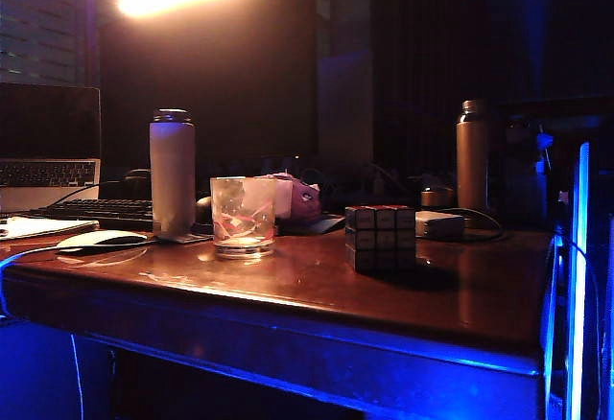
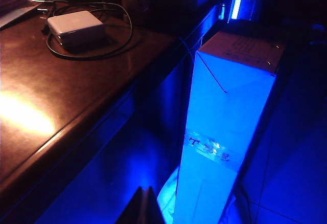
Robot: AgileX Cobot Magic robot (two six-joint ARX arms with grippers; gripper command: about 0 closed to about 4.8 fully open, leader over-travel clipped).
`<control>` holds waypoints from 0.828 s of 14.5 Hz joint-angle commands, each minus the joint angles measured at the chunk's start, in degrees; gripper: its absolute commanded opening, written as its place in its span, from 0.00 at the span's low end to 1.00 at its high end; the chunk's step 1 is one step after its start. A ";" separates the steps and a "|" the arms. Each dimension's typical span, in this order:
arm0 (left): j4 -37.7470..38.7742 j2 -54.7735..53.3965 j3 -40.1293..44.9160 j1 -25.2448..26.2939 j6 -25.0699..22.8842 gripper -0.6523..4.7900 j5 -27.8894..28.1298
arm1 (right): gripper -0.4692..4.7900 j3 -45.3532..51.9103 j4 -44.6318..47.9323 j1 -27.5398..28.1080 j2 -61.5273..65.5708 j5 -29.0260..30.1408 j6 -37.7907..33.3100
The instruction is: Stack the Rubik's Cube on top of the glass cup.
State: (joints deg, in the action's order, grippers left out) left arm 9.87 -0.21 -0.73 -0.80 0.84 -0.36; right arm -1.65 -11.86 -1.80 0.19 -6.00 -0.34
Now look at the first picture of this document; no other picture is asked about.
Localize clear glass cup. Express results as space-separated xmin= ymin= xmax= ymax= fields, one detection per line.
xmin=209 ymin=175 xmax=278 ymax=261

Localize pink plush toy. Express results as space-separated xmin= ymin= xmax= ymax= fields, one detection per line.
xmin=275 ymin=173 xmax=323 ymax=221

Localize white computer mouse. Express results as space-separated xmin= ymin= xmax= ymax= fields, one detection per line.
xmin=56 ymin=229 xmax=149 ymax=251

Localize white paper notebook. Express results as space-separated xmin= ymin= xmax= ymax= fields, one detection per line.
xmin=0 ymin=216 xmax=101 ymax=242

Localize dark bottle with blue tag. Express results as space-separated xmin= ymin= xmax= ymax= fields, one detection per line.
xmin=502 ymin=117 xmax=554 ymax=222

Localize black keyboard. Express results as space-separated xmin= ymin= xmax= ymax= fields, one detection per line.
xmin=23 ymin=198 xmax=154 ymax=231

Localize silver laptop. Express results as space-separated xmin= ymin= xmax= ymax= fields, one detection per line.
xmin=0 ymin=82 xmax=103 ymax=214

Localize white power adapter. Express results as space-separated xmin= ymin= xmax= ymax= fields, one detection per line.
xmin=414 ymin=210 xmax=466 ymax=240

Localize dark mouse pad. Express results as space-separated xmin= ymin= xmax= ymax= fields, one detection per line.
xmin=277 ymin=213 xmax=347 ymax=237

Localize white cable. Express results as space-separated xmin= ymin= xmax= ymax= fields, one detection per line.
xmin=0 ymin=244 xmax=64 ymax=319

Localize bronze metal bottle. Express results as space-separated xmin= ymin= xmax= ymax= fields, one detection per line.
xmin=455 ymin=99 xmax=491 ymax=227

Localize blue lit computer tower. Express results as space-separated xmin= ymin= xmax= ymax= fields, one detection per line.
xmin=544 ymin=139 xmax=614 ymax=420

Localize Rubik's cube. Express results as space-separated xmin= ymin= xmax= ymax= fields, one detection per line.
xmin=343 ymin=204 xmax=417 ymax=275

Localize small bronze cup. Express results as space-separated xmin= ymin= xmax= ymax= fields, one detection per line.
xmin=420 ymin=185 xmax=455 ymax=211

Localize white bottle with metal lid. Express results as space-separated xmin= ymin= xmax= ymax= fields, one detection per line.
xmin=149 ymin=107 xmax=197 ymax=241

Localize black laptop cable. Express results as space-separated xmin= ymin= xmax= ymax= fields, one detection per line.
xmin=46 ymin=178 xmax=127 ymax=208

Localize flat coaster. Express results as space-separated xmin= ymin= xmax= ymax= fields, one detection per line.
xmin=153 ymin=232 xmax=213 ymax=245

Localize black adapter cable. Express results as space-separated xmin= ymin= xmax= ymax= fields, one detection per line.
xmin=431 ymin=206 xmax=508 ymax=244

